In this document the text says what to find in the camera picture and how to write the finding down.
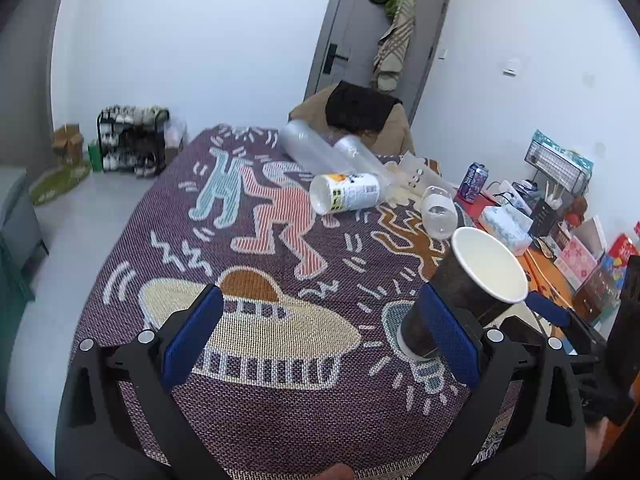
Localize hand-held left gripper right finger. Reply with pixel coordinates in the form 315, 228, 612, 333
421, 284, 587, 480

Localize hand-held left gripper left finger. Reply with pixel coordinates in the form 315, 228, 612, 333
54, 284, 226, 480

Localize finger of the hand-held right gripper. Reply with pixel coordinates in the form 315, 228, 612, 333
526, 290, 601, 361
500, 312, 550, 350

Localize dark brown paper cup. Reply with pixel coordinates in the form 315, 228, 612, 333
398, 226, 530, 362

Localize person's right forearm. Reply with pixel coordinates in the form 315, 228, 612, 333
586, 416, 611, 480

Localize small clear plastic cup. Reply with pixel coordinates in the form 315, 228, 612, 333
421, 186, 458, 240

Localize white printed plastic cup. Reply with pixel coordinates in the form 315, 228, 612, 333
309, 172, 382, 216

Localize pink floral box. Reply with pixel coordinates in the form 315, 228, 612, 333
555, 216, 607, 291

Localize red gift box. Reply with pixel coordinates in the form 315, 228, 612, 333
600, 232, 640, 291

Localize blue patterned tissue box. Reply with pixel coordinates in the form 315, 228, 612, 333
478, 205, 534, 257

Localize black pen holder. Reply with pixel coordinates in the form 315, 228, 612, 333
530, 195, 568, 238

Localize purple printed blanket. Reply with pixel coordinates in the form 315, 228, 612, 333
67, 124, 526, 480

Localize white power strip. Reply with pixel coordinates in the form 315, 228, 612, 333
495, 180, 533, 211

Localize blue soda can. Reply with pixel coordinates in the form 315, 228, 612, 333
460, 162, 489, 204

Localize teal patterned box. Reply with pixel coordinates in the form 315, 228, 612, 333
531, 129, 594, 173

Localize clear plastic container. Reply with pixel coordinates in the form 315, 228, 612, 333
385, 152, 455, 207

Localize black shoe rack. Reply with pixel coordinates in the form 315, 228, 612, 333
96, 105, 171, 178

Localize green floor mat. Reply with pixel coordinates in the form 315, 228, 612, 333
29, 160, 93, 206

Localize cardboard box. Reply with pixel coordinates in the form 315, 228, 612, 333
51, 124, 85, 165

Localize chair with brown jacket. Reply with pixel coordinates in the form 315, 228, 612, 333
289, 80, 416, 157

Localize clothes hanging on door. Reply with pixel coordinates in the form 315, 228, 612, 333
365, 0, 417, 93

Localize grey door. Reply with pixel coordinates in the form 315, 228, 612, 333
303, 0, 454, 126

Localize black wire basket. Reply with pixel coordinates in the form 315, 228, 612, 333
524, 140, 591, 197

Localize black door handle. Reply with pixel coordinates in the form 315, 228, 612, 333
322, 44, 348, 73

